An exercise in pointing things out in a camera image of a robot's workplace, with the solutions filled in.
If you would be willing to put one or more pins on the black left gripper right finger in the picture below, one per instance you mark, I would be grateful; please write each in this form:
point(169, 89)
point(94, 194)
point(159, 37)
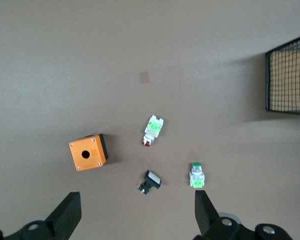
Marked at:
point(205, 212)

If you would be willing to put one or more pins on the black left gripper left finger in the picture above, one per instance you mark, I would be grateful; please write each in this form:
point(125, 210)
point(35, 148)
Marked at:
point(65, 215)

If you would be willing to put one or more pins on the red push button switch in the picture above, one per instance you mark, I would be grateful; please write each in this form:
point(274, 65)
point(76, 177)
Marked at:
point(153, 130)

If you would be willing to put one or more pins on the black square white-faced button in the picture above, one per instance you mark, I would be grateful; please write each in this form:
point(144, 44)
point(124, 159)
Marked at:
point(151, 183)

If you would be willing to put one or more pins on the brown tape patch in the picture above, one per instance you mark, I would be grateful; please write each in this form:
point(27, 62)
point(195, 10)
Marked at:
point(144, 77)

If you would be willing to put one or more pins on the green push button switch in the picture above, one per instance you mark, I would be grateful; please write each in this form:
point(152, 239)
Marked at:
point(197, 176)

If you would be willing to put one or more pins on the orange button enclosure box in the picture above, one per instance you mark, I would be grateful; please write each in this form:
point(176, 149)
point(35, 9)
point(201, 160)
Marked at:
point(88, 152)

